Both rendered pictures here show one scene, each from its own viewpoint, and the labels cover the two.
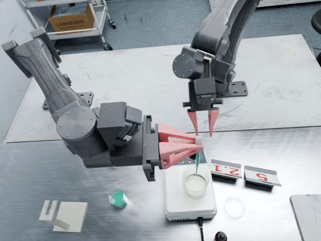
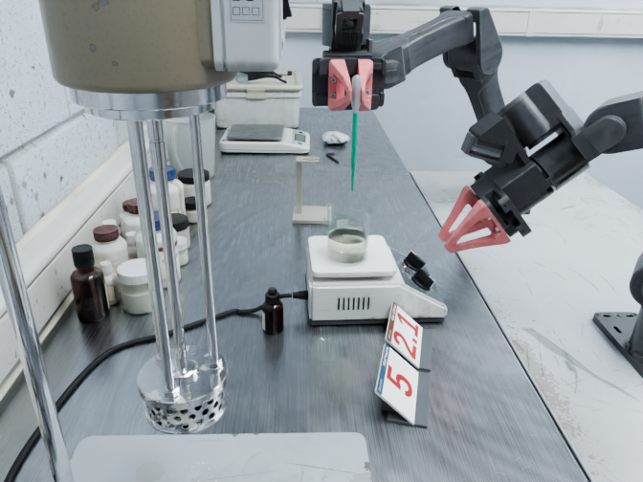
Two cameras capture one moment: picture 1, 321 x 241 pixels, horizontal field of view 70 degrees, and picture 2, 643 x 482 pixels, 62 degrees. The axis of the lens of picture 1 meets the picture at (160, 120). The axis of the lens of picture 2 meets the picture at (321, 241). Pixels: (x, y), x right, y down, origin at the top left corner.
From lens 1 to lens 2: 0.76 m
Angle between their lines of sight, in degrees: 63
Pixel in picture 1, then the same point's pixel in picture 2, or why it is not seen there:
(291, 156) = (484, 469)
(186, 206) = (316, 249)
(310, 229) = (283, 449)
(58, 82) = (416, 34)
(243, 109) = (609, 396)
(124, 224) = (300, 250)
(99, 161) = not seen: hidden behind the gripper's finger
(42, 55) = (447, 20)
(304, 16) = not seen: outside the picture
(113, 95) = (537, 230)
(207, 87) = (483, 125)
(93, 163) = not seen: hidden behind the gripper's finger
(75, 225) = (299, 216)
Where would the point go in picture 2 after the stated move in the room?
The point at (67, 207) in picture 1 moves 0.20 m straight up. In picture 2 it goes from (322, 209) to (325, 116)
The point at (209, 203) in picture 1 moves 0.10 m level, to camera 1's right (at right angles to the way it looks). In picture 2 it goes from (322, 268) to (338, 306)
